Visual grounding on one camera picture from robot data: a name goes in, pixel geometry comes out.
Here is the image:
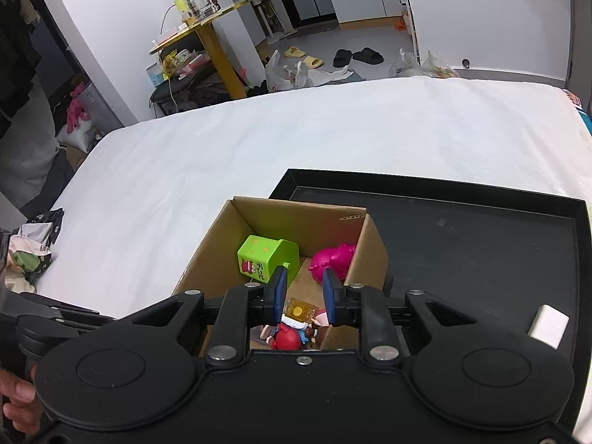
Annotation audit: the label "yellow table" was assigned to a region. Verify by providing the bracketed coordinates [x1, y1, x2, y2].
[148, 0, 258, 101]

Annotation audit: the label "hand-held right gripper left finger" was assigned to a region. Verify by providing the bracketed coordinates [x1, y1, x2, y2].
[122, 265, 290, 365]

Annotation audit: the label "green cube toy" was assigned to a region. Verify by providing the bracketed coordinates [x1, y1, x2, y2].
[237, 235, 301, 288]

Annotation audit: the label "pink cloth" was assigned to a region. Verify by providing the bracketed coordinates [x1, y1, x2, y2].
[66, 80, 94, 136]

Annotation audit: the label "blue printed blanket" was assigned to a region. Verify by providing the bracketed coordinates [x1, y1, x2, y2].
[562, 88, 592, 136]

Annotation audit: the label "pink hooded figurine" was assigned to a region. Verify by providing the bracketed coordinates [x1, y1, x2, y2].
[308, 242, 357, 286]

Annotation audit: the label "hanging dark clothes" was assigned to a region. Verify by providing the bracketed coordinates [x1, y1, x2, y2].
[0, 0, 57, 127]

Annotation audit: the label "person's left hand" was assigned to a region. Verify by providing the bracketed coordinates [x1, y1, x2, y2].
[0, 364, 45, 434]

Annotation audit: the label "white plastic bag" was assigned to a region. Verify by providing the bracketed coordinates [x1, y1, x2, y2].
[265, 49, 353, 93]
[418, 50, 461, 80]
[388, 48, 420, 79]

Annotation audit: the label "black tray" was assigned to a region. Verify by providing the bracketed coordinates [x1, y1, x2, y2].
[268, 168, 592, 441]

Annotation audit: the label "small clear plastic packet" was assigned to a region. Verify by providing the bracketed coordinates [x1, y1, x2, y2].
[283, 299, 318, 324]

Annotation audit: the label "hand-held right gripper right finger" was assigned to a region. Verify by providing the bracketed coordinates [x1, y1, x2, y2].
[322, 268, 480, 364]

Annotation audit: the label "light blue container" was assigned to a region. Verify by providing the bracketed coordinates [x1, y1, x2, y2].
[145, 62, 168, 88]

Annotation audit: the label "white plug charger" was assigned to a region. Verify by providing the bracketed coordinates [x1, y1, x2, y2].
[527, 304, 570, 348]

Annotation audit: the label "red figurine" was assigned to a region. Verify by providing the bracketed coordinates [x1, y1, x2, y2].
[269, 323, 306, 351]

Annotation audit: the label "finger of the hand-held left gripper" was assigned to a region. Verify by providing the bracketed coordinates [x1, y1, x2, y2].
[18, 292, 119, 336]

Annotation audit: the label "crumpled printed clothes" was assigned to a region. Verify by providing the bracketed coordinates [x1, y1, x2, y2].
[8, 208, 66, 287]

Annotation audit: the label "cardboard box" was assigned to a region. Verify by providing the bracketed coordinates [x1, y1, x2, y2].
[172, 196, 390, 358]

